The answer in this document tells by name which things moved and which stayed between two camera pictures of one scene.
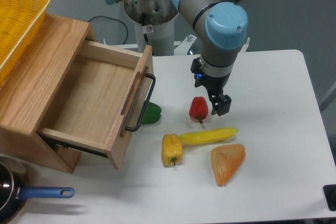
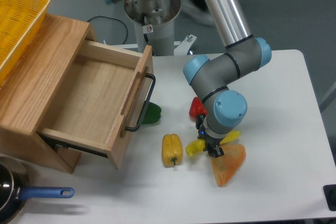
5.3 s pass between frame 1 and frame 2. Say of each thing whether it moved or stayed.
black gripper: moved
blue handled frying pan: stayed
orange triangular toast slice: stayed
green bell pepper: stayed
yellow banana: moved
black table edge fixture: stayed
